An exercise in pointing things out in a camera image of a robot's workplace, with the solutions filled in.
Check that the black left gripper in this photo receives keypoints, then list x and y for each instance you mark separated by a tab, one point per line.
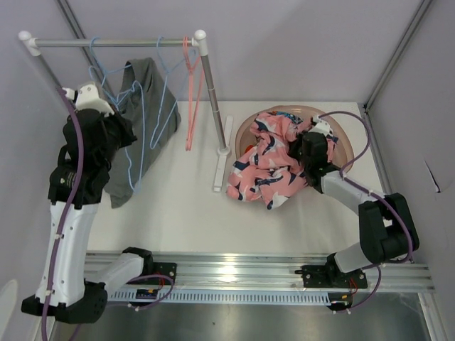
126	125

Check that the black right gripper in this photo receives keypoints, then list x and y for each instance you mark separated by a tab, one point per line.
293	146

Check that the pink whale print shorts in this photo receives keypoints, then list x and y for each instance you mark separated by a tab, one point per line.
266	172

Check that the grey shorts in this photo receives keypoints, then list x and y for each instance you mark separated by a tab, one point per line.
138	101

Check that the pink hanger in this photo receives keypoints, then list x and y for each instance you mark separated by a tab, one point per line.
191	66
193	105

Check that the orange blue patterned shorts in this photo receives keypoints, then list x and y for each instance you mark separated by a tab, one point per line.
293	118

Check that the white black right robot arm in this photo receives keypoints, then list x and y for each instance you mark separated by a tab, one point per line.
386	226

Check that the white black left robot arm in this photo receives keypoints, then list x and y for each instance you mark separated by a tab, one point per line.
92	139

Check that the translucent pink plastic basin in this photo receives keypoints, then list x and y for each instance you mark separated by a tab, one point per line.
336	145

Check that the white and metal clothes rack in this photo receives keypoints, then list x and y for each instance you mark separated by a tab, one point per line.
198	41

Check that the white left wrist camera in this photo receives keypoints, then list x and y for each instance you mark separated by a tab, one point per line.
89	96

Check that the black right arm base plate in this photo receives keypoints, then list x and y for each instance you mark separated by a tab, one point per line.
321	276

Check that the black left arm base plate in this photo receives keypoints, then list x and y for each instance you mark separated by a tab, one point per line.
162	268

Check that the white slotted cable duct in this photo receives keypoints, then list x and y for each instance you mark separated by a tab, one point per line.
293	297

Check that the aluminium mounting rail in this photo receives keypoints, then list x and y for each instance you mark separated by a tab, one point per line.
259	272

